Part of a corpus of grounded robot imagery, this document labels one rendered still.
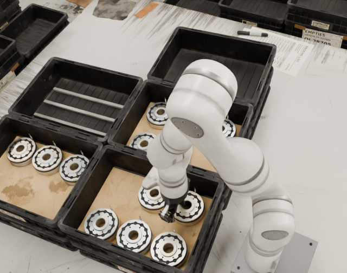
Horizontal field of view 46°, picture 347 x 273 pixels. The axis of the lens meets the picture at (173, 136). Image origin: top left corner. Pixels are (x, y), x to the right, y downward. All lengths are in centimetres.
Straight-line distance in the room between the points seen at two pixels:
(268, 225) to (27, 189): 82
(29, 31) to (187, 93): 226
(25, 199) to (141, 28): 103
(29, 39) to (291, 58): 161
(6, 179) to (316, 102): 118
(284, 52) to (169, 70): 54
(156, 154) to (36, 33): 197
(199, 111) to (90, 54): 142
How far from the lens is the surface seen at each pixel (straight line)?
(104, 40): 202
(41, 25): 281
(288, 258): 124
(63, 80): 169
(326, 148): 156
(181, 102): 59
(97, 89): 161
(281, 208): 93
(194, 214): 121
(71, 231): 118
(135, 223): 122
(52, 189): 139
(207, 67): 61
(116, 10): 217
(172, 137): 77
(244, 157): 70
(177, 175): 97
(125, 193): 131
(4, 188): 146
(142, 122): 145
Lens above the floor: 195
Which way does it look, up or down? 53 degrees down
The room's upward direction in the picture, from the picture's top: 9 degrees counter-clockwise
